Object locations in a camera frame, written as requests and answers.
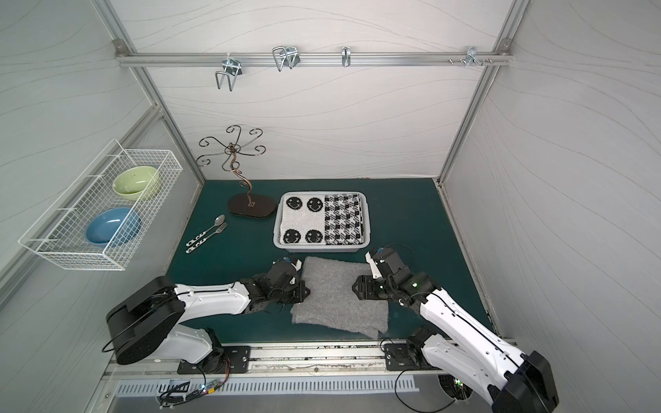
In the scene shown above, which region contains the right metal bracket hook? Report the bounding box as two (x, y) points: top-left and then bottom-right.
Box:
(448, 46), (493, 67)

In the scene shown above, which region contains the black mounting plate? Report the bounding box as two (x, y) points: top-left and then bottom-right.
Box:
(177, 346), (251, 374)
(380, 342), (431, 372)

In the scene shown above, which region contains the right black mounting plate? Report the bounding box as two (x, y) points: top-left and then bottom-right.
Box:
(380, 342), (431, 372)

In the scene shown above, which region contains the small single metal hook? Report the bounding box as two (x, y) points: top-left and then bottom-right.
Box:
(341, 46), (351, 68)

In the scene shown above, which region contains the green ceramic bowl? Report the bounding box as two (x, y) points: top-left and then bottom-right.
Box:
(112, 165), (162, 201)

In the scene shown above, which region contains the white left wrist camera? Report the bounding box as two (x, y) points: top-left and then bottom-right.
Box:
(292, 259), (303, 273)

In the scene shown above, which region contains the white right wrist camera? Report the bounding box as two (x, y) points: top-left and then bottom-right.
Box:
(365, 249), (383, 280)

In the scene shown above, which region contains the white black smiley scarf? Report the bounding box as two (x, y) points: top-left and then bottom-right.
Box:
(281, 192), (367, 246)

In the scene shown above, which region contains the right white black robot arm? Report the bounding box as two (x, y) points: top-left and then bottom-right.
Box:
(352, 247), (559, 412)

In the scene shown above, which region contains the left wiring bundle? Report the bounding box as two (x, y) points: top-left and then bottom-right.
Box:
(157, 355), (232, 409)

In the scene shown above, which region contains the aluminium cross rail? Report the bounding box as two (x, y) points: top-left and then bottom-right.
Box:
(116, 50), (514, 69)

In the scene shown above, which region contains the white vent grille strip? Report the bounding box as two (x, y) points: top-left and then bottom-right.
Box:
(115, 375), (419, 398)

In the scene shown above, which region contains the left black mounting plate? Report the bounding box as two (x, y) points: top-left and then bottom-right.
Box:
(177, 346), (251, 374)

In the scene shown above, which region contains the right black cable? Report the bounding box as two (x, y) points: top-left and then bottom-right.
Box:
(393, 367), (458, 413)

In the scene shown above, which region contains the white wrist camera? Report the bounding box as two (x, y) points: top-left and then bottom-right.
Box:
(292, 259), (303, 273)
(365, 249), (383, 280)

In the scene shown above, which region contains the blue ceramic bowl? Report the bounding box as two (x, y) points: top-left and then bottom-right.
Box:
(85, 208), (142, 247)

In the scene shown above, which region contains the silver fork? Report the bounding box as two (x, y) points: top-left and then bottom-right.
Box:
(185, 222), (228, 254)

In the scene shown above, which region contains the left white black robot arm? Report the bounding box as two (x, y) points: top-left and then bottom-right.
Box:
(102, 256), (310, 373)

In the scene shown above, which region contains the white wire wall basket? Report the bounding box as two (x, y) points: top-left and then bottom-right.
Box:
(19, 140), (182, 271)

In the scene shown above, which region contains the white plastic basket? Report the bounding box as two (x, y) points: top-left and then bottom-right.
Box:
(272, 190), (372, 254)

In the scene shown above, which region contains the double prong metal hook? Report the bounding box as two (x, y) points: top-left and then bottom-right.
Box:
(215, 54), (243, 91)

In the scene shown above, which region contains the silver spoon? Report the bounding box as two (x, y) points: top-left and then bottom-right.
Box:
(186, 214), (225, 247)

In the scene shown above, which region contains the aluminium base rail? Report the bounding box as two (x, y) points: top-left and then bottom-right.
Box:
(102, 339), (528, 382)

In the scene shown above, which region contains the looped metal hook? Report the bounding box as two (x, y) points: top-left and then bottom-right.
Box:
(272, 46), (301, 72)

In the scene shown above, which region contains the grey scarf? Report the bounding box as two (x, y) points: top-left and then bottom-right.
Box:
(291, 256), (389, 339)

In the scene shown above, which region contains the bronze scroll jewelry stand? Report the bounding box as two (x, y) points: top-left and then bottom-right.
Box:
(196, 125), (277, 220)

